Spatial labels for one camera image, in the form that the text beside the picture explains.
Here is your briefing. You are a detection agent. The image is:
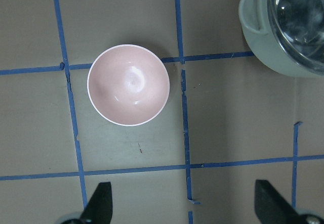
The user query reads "pale green steel pot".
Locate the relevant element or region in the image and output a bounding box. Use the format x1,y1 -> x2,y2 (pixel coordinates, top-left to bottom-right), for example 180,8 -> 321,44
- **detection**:
238,0 -> 323,78

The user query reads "pink plastic bowl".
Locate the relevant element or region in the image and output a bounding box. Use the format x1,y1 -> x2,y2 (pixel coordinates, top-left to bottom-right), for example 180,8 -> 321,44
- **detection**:
87,44 -> 170,126

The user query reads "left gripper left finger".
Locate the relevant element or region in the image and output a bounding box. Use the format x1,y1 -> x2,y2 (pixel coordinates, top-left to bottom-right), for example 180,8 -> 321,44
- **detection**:
60,182 -> 112,224

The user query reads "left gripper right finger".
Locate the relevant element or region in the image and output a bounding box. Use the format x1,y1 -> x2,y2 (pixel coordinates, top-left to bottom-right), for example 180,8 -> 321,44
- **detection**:
254,180 -> 323,224

